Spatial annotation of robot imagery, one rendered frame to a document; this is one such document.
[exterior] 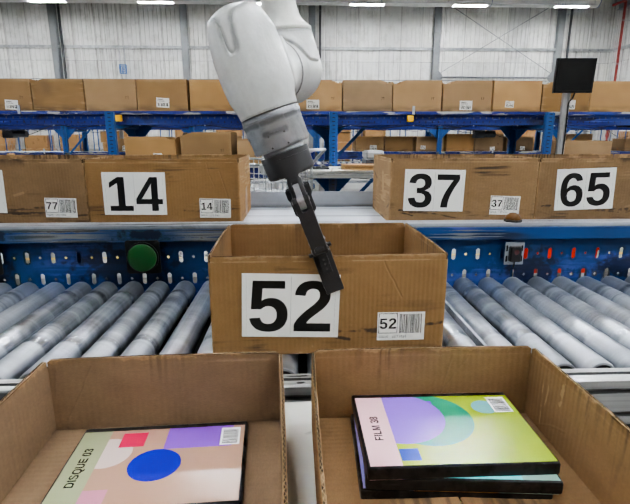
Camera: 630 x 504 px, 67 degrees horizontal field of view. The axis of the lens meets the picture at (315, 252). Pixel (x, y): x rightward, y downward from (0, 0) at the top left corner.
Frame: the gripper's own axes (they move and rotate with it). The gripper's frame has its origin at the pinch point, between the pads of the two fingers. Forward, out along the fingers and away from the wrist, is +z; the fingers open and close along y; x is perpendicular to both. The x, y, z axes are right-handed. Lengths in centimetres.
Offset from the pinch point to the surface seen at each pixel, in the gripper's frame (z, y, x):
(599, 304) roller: 36, -23, 53
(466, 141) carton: 108, -917, 329
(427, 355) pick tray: 8.9, 20.3, 8.6
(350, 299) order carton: 5.9, 0.4, 1.8
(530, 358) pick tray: 13.9, 20.5, 20.7
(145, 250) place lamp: -9, -42, -42
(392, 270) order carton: 3.6, 0.3, 9.9
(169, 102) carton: -106, -502, -119
